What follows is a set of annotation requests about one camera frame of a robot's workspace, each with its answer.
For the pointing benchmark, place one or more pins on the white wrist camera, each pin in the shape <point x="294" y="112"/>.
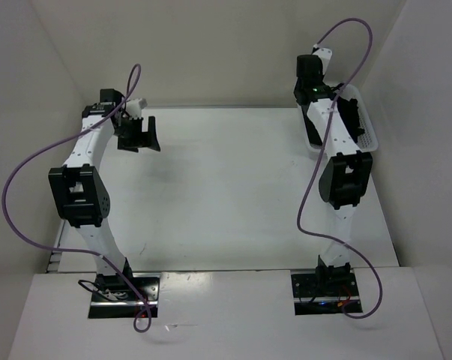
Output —
<point x="324" y="54"/>
<point x="134" y="107"/>

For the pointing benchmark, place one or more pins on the white perforated plastic basket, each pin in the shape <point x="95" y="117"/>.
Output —
<point x="366" y="123"/>

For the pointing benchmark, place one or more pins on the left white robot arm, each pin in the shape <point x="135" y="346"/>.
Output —
<point x="80" y="195"/>

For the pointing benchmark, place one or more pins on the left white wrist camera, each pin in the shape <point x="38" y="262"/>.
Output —
<point x="134" y="107"/>

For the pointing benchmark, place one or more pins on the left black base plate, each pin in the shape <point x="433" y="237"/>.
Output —
<point x="123" y="304"/>

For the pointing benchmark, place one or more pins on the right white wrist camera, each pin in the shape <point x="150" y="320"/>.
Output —
<point x="324" y="54"/>

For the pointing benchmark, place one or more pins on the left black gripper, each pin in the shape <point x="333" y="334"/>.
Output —
<point x="142" y="139"/>

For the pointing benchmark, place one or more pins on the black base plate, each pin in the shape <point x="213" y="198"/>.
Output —
<point x="123" y="304"/>
<point x="304" y="290"/>

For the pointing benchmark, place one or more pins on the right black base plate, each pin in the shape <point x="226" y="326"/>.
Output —
<point x="304" y="290"/>

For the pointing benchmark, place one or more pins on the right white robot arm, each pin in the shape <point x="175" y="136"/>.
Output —
<point x="344" y="179"/>

